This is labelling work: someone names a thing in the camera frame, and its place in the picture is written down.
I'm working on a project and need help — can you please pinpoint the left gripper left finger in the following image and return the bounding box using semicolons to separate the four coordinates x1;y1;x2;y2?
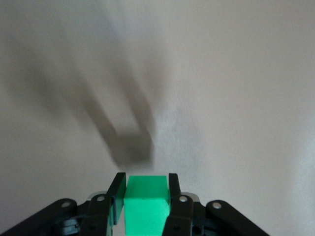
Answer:
0;173;126;236

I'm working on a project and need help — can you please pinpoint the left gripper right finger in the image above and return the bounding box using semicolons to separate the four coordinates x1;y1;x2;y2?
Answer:
163;173;268;236

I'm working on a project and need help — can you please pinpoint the small green cube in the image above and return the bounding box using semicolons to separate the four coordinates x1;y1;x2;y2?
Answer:
123;175;172;236

